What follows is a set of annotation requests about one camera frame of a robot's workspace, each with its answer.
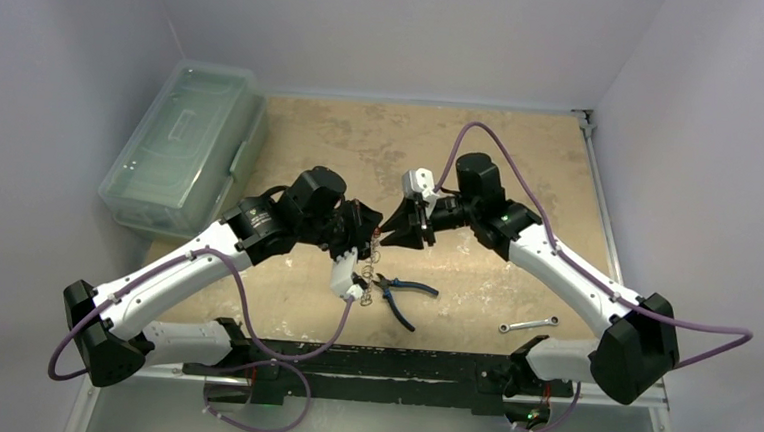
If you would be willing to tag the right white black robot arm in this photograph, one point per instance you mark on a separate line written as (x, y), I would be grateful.
(634, 342)

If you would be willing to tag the aluminium frame rail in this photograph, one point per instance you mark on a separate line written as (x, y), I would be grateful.
(109, 361)

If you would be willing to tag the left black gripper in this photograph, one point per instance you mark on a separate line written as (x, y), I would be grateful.
(368, 218)

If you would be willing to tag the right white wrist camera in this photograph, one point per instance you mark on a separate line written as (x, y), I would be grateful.
(418, 185)

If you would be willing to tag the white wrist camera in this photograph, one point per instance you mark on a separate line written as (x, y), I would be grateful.
(345, 282)
(418, 185)

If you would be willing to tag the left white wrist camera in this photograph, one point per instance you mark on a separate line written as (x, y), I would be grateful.
(345, 282)

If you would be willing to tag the translucent green plastic box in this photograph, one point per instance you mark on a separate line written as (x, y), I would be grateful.
(192, 153)

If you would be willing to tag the small silver wrench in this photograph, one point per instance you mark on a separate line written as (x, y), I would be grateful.
(551, 321)

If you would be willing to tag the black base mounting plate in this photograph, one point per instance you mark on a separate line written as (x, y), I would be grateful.
(481, 384)

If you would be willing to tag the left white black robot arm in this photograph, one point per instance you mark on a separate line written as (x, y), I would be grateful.
(114, 329)

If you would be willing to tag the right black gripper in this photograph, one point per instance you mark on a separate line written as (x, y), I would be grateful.
(427, 220)

